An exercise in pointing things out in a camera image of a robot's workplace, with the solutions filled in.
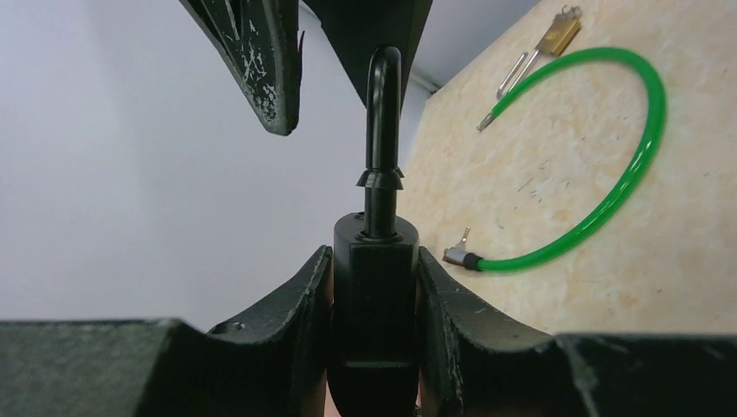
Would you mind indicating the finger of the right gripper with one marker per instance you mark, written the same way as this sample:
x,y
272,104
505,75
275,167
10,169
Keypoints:
x,y
258,41
357,28

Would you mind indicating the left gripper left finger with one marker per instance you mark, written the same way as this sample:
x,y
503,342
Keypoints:
x,y
269,360

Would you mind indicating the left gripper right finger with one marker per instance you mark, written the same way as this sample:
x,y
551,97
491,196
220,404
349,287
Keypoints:
x,y
478,361

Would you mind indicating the black padlock with keys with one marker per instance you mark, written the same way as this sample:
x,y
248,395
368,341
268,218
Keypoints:
x,y
373,363

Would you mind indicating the green cable lock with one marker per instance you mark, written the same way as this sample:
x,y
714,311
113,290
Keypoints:
x,y
644,155

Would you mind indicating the brass padlock on cable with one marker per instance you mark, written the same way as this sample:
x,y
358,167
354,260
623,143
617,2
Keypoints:
x,y
564,27

